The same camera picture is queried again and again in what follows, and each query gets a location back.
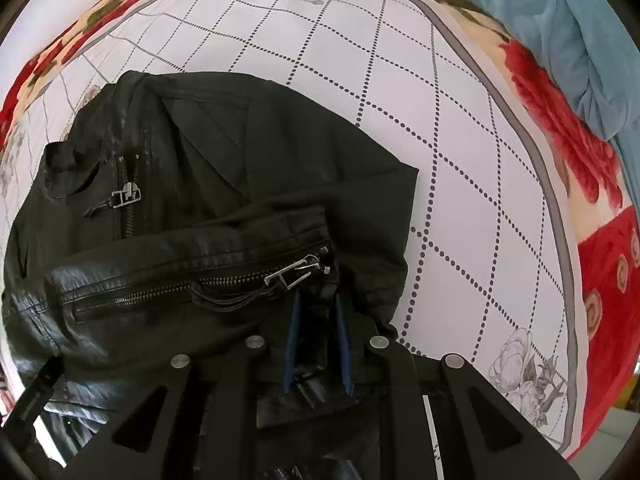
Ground white floral quilted bedsheet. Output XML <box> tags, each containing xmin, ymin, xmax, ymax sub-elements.
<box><xmin>0</xmin><ymin>0</ymin><xmax>586</xmax><ymax>463</ymax></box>

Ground light blue blanket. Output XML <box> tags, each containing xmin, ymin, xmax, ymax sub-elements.
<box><xmin>400</xmin><ymin>0</ymin><xmax>640</xmax><ymax>196</ymax></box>

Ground red floral blanket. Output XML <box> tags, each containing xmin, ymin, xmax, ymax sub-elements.
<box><xmin>0</xmin><ymin>0</ymin><xmax>640</xmax><ymax>453</ymax></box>

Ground black leather jacket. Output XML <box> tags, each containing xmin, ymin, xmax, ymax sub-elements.
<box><xmin>1</xmin><ymin>70</ymin><xmax>421</xmax><ymax>480</ymax></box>

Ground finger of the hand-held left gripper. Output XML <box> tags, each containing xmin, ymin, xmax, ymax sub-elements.
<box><xmin>0</xmin><ymin>357</ymin><xmax>68</xmax><ymax>441</ymax></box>

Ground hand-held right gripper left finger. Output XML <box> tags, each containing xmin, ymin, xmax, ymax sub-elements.
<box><xmin>65</xmin><ymin>294</ymin><xmax>304</xmax><ymax>480</ymax></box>

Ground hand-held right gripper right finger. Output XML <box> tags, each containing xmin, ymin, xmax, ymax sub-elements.
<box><xmin>334</xmin><ymin>294</ymin><xmax>581</xmax><ymax>480</ymax></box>

